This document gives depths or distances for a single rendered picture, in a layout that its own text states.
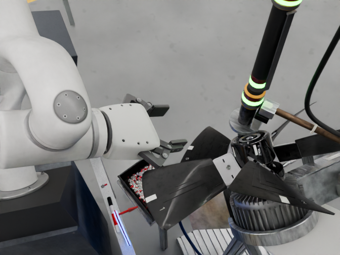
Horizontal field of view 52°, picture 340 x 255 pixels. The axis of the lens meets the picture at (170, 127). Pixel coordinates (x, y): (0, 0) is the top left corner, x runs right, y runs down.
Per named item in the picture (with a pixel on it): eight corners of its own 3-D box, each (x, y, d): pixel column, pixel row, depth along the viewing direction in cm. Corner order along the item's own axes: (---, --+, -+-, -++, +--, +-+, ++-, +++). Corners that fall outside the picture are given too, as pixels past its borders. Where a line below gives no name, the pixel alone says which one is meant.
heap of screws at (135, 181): (180, 195, 137) (180, 192, 133) (152, 217, 132) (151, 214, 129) (151, 161, 144) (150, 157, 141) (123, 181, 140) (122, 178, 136)
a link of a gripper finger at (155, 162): (124, 137, 62) (147, 132, 65) (144, 173, 59) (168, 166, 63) (126, 133, 61) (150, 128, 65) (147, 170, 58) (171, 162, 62)
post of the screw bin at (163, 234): (167, 247, 205) (166, 203, 136) (163, 251, 204) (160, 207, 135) (164, 243, 206) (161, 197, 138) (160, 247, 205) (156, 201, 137)
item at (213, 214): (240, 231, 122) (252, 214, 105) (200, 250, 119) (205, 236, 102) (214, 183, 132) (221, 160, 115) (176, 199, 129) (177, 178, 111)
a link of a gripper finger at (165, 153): (151, 151, 64) (178, 147, 68) (157, 165, 63) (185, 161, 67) (159, 141, 62) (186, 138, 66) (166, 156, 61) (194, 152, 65)
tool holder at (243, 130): (271, 122, 80) (283, 96, 72) (259, 144, 77) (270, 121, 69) (237, 105, 83) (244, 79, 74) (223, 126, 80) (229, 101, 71)
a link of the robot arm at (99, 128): (67, 126, 61) (83, 125, 63) (81, 168, 58) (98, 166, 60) (82, 95, 56) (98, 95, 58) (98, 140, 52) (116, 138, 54)
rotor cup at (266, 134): (294, 167, 103) (283, 126, 101) (262, 188, 96) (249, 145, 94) (258, 163, 115) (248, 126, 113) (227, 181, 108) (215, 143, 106)
